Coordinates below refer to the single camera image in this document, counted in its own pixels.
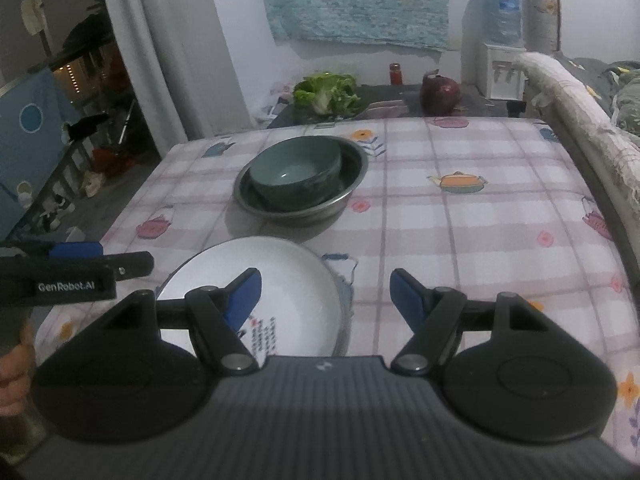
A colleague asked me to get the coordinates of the stainless steel bowl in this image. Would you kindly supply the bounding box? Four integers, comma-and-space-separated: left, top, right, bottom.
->
234, 136, 369, 226

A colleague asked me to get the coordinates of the green ceramic bowl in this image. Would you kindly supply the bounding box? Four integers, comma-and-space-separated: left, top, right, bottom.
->
248, 136, 342, 211

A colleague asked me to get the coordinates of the person's left hand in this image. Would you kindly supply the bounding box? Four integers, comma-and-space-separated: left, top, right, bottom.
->
0, 321, 36, 417

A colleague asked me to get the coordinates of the white ceramic plate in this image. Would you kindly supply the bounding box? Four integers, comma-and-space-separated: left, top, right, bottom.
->
158, 236, 352, 363

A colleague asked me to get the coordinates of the pink plaid tablecloth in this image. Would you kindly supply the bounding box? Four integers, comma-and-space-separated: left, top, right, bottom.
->
34, 115, 640, 463

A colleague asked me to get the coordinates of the blue patterned fabric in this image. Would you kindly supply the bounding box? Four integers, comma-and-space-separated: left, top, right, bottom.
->
1, 68, 80, 237

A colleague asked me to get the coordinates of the red cabbage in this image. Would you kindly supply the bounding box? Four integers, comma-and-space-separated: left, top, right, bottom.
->
419, 70, 461, 117

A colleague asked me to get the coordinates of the green lettuce head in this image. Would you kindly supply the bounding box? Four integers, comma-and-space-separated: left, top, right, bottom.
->
293, 72, 363, 118

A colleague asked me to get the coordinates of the white water dispenser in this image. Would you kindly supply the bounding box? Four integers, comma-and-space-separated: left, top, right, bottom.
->
476, 42, 525, 101

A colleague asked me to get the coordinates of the red jar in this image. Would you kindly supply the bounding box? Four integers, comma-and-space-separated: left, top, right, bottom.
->
390, 63, 404, 86

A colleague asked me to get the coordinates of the rolled white mat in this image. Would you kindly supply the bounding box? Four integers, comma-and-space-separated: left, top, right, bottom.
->
515, 52, 639, 208

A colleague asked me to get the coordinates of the grey curtain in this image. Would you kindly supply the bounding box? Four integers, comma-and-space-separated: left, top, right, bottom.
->
105, 0, 253, 155

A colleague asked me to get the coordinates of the blue water bottle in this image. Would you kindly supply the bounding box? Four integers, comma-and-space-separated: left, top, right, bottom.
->
482, 0, 522, 47

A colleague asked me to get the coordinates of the beige rolled paper column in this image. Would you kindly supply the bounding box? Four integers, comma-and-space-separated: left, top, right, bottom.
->
523, 0, 562, 54

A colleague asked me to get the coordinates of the blue woven wall cloth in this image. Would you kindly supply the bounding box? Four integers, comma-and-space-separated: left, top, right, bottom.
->
264, 0, 450, 51

